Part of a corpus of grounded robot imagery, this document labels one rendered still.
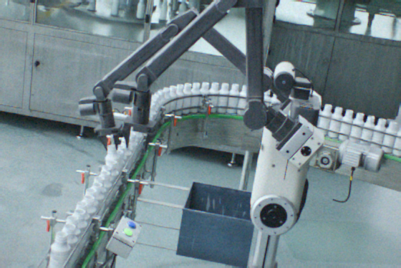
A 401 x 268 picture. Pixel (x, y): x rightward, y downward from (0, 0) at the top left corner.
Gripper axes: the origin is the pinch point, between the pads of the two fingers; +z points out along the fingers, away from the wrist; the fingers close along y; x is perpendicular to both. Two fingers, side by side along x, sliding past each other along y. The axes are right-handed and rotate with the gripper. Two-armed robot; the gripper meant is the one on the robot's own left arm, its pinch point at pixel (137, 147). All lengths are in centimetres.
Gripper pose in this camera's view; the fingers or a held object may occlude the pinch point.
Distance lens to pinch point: 263.5
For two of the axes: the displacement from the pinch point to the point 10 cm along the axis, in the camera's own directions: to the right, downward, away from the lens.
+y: 9.8, 1.8, -0.8
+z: -1.4, 9.3, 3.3
